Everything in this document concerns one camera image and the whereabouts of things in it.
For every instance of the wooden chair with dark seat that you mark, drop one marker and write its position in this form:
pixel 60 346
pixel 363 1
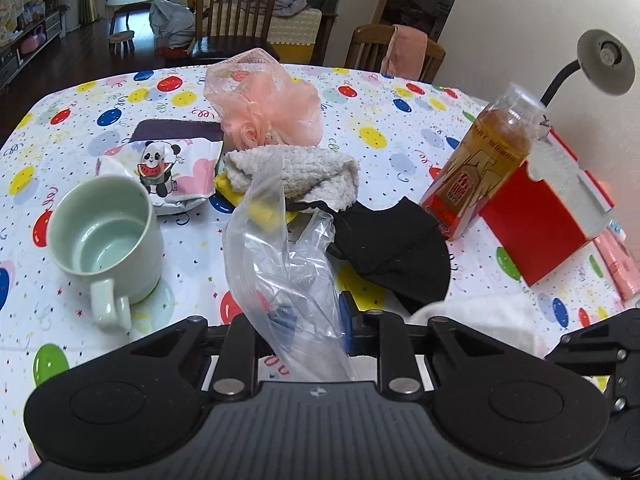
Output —
pixel 230 47

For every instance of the grey white bag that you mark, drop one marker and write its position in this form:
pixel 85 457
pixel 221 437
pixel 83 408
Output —
pixel 172 22

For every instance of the clear plastic bag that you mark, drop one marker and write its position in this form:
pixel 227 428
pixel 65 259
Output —
pixel 260 260

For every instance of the pale green ceramic mug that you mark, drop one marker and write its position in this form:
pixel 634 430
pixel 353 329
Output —
pixel 145 260

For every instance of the pink mesh bath loofah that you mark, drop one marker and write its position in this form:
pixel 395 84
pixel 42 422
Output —
pixel 280 110

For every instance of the dark purple towel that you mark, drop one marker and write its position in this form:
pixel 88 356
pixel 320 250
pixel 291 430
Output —
pixel 170 130

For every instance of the white fluffy towel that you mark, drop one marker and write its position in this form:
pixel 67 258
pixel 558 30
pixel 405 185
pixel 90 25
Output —
pixel 310 170

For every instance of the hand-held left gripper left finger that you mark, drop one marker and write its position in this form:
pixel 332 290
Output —
pixel 237 345

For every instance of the small wooden stool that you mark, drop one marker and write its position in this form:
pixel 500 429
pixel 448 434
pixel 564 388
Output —
pixel 121 37

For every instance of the black face mask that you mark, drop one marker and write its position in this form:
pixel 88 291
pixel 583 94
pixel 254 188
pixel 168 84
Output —
pixel 400 255

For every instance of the pink towel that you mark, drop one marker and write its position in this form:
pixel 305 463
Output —
pixel 405 52

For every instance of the grey clothes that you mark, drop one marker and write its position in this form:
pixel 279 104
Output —
pixel 290 2

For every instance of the red cardboard box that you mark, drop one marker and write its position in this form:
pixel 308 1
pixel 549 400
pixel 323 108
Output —
pixel 535 230

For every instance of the sofa with cream cover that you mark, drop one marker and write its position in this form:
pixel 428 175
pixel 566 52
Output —
pixel 300 25

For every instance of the red cushion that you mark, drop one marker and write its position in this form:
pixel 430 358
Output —
pixel 172 53

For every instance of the low television cabinet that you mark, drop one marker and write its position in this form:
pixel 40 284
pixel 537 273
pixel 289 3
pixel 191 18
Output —
pixel 30 45

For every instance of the balloon print tablecloth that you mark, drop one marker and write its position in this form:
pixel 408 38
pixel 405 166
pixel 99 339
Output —
pixel 75 105

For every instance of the grey desk lamp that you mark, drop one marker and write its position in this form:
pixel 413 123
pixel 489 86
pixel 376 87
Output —
pixel 605 60

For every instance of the yellow cloth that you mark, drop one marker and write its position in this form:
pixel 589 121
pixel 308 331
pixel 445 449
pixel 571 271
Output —
pixel 227 188

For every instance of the panda print pouch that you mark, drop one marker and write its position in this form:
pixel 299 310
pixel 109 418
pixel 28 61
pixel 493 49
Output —
pixel 192 180

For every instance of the amber tea bottle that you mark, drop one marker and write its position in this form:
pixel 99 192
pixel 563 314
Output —
pixel 475 170

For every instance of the pink tube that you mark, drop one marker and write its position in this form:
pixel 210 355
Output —
pixel 622 265

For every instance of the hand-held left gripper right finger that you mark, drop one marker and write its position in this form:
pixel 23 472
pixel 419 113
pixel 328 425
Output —
pixel 347 321

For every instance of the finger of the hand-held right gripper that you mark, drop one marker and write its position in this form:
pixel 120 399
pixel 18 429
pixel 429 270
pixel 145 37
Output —
pixel 595 345

